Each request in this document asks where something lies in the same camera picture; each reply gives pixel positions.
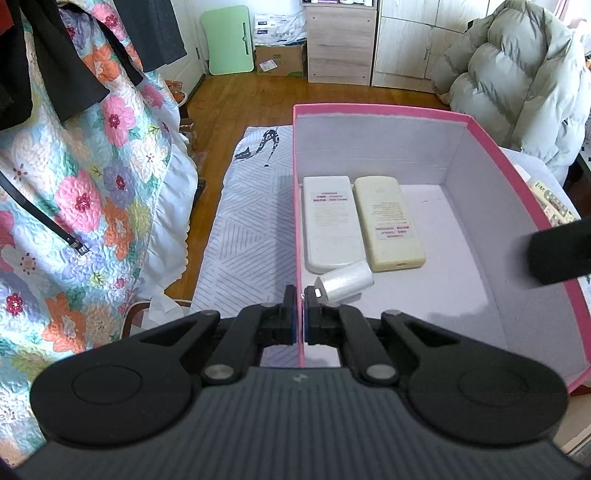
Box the white remote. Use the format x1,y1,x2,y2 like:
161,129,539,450
301,176,366,274

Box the cream remote back up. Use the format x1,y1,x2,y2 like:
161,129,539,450
353,176,426,272

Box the pink shoe box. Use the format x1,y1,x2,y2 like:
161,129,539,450
293,104,590,389

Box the white patterned tablecloth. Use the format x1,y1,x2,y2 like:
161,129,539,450
189,124,588,368

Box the grey puffer jacket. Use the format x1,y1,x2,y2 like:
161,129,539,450
431,1,590,183

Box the floral quilt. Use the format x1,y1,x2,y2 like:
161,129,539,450
1,13,197,466

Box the light wooden wardrobe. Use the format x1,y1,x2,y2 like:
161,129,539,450
372,0,500,93

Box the cardboard box on floor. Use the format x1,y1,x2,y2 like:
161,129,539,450
254,43,307,78

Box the wooden shelf cabinet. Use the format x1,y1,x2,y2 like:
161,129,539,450
301,1,378,86

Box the green folding table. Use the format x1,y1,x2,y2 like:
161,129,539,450
200,5,254,76

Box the dark hanging clothes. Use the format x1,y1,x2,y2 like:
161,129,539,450
1,1,186,130

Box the black strap with buckle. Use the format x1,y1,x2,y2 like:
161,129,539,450
0,172,91,256

